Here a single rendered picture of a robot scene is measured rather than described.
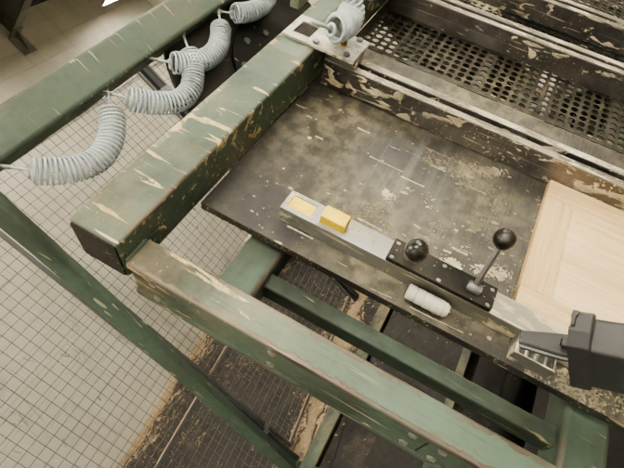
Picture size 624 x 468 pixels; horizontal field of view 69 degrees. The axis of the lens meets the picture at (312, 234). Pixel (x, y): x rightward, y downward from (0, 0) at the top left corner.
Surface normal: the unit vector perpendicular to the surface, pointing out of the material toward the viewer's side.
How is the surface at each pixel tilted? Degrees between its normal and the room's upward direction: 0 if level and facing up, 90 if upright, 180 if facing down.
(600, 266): 54
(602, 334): 21
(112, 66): 90
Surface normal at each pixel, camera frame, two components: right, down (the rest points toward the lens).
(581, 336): -0.60, -0.03
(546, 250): 0.12, -0.57
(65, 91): 0.61, -0.20
